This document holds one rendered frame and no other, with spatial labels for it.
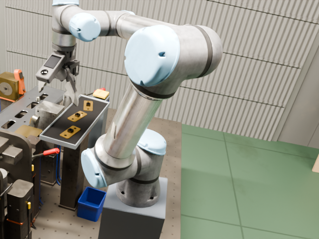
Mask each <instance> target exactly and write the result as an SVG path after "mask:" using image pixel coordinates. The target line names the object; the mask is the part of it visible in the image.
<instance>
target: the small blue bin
mask: <svg viewBox="0 0 319 239"><path fill-rule="evenodd" d="M106 194H107V192H104V191H101V190H98V189H94V188H92V187H86V188H85V190H84V192H83V193H82V195H81V196H80V198H79V200H78V210H77V216H78V217H80V218H83V219H87V220H90V221H94V222H97V220H98V218H99V216H100V214H101V212H102V210H103V204H104V200H105V197H106Z"/></svg>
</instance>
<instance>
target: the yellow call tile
mask: <svg viewBox="0 0 319 239"><path fill-rule="evenodd" d="M108 95H109V92H107V91H103V90H99V89H97V90H96V91H95V92H94V93H93V96H95V97H99V98H102V99H105V98H106V97H107V96H108Z"/></svg>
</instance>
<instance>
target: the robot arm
mask: <svg viewBox="0 0 319 239"><path fill-rule="evenodd" d="M52 6H53V11H52V39H51V41H52V48H53V49H55V50H57V51H53V52H52V54H51V55H50V56H49V58H48V59H47V60H46V61H45V63H44V64H43V65H42V67H41V68H40V69H39V71H38V72H37V73H36V78H37V80H39V83H38V92H39V93H41V92H42V91H43V89H44V86H46V84H47V83H51V82H52V80H53V79H55V78H56V79H59V80H60V82H62V81H63V80H65V79H66V81H67V82H66V84H65V88H66V89H67V90H68V92H69V94H70V97H71V99H72V103H73V104H74V105H75V106H76V107H77V106H78V103H79V99H78V96H79V94H80V93H81V92H82V87H81V86H80V85H76V83H75V77H74V75H75V76H77V75H79V66H80V61H79V60H76V46H77V43H76V38H78V39H80V40H82V41H84V42H91V41H93V40H94V39H96V38H97V37H110V36H117V37H121V38H123V39H126V40H128V44H127V46H126V49H125V56H126V60H125V61H124V63H125V69H126V72H127V74H128V77H129V80H130V84H129V87H128V89H127V91H126V93H125V95H124V97H123V99H122V102H121V104H120V106H119V108H118V110H117V112H116V114H115V116H114V118H113V120H112V123H111V125H110V127H109V129H108V131H107V133H106V134H104V135H102V136H101V137H99V138H98V140H97V142H96V144H95V146H94V147H93V148H91V149H89V148H88V149H87V150H84V151H83V152H82V154H81V162H82V167H83V171H84V174H85V176H86V178H87V180H88V182H89V183H90V185H91V186H93V187H94V188H96V189H99V188H103V187H107V186H109V185H112V184H115V183H116V188H115V191H116V195H117V197H118V198H119V199H120V200H121V201H122V202H123V203H125V204H126V205H129V206H131V207H136V208H146V207H150V206H152V205H154V204H155V203H156V202H157V201H158V199H159V197H160V181H159V175H160V170H161V166H162V162H163V158H164V155H165V154H166V151H165V150H166V141H165V139H164V137H163V136H162V135H160V134H159V133H157V132H155V131H153V130H150V129H146V128H147V127H148V125H149V123H150V122H151V120H152V118H153V117H154V115H155V113H156V111H157V110H158V108H159V106H160V105H161V103H162V101H163V100H166V99H169V98H171V97H172V96H173V95H174V94H175V93H176V91H177V89H178V88H179V86H180V85H181V83H182V82H183V81H184V80H189V79H195V78H200V77H204V76H207V75H209V74H210V73H212V72H213V71H214V70H215V69H216V68H217V67H218V65H219V64H220V61H221V59H222V55H223V45H222V42H221V39H220V37H219V36H218V34H217V33H216V32H215V31H214V30H212V29H210V28H208V27H205V26H200V25H191V24H186V25H183V26H177V25H173V24H170V23H166V22H162V21H158V20H153V19H150V18H145V17H141V16H137V15H135V14H134V13H133V12H131V11H126V10H121V11H99V10H82V9H81V8H79V7H78V6H79V0H53V4H52ZM76 66H78V72H76Z"/></svg>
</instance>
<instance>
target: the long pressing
mask: <svg viewBox="0 0 319 239"><path fill-rule="evenodd" d="M65 92H66V91H63V90H60V89H56V88H53V87H49V86H44V89H43V91H42V92H41V93H39V92H38V85H37V86H35V87H34V88H33V89H31V90H30V91H28V92H27V93H26V94H24V95H23V96H21V97H20V98H19V99H17V100H16V101H15V102H13V103H12V104H11V105H9V106H8V107H6V108H5V109H4V110H2V111H1V112H0V130H1V129H3V128H2V127H3V126H4V125H5V124H6V123H8V122H9V121H14V122H15V123H14V124H13V125H12V126H11V127H9V128H8V129H3V130H7V131H10V132H15V131H16V130H17V129H18V128H19V127H21V126H22V125H27V126H30V123H29V122H30V118H31V117H32V116H33V115H34V114H36V107H37V106H38V105H39V104H40V103H42V102H43V101H48V102H51V103H55V104H60V103H61V102H62V101H63V96H64V93H65ZM43 94H46V95H48V96H47V97H46V98H45V99H44V100H40V101H39V102H36V97H37V96H39V97H40V96H42V95H43ZM33 102H36V103H38V105H36V106H35V107H34V108H32V109H29V108H27V107H28V106H29V105H30V104H31V103H33ZM22 111H26V112H27V114H25V115H24V116H23V117H22V118H20V119H19V118H15V116H17V115H18V114H19V113H20V112H22Z"/></svg>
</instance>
